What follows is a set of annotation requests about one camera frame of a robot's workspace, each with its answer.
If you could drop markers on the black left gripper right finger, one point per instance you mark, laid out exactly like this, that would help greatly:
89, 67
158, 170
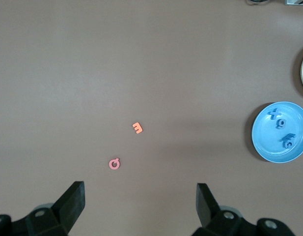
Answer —
207, 206

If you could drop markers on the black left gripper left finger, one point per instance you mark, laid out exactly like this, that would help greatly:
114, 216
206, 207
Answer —
67, 204

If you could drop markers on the blue foam letter C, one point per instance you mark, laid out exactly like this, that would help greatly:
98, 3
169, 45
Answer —
287, 145

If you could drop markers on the blue foam letter E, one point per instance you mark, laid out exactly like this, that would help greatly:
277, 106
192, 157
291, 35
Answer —
288, 137

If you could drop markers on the blue foam lowercase g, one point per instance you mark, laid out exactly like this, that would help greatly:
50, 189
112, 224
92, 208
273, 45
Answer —
280, 126

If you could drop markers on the blue foam letter X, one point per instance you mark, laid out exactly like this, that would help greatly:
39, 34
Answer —
274, 113

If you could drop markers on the pink foam letter Q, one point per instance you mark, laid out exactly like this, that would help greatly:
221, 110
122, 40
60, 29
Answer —
110, 165

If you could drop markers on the blue plate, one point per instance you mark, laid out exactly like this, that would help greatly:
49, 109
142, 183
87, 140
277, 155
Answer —
264, 140

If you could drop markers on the orange foam letter E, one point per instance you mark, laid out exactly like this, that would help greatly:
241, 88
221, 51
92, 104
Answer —
137, 128

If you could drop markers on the brown table cover mat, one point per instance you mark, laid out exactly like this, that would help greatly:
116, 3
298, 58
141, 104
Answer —
67, 73

